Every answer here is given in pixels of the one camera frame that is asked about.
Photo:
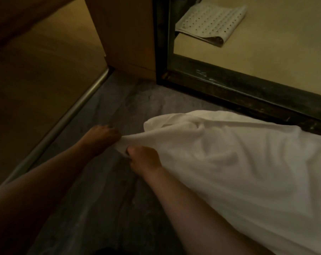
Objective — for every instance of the person's right hand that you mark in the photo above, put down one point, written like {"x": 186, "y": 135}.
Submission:
{"x": 143, "y": 159}

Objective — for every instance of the person's left hand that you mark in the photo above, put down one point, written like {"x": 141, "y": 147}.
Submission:
{"x": 102, "y": 139}

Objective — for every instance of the white towel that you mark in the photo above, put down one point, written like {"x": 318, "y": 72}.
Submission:
{"x": 243, "y": 169}

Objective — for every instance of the person's left forearm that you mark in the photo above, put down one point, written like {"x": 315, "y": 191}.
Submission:
{"x": 32, "y": 204}

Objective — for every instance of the person's right forearm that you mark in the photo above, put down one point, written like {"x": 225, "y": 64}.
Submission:
{"x": 197, "y": 217}

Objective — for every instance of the black marble threshold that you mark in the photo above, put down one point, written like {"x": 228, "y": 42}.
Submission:
{"x": 243, "y": 90}

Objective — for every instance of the perforated white bath mat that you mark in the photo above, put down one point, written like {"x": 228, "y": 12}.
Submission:
{"x": 211, "y": 22}

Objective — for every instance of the black door frame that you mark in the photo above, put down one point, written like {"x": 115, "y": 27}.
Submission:
{"x": 161, "y": 39}

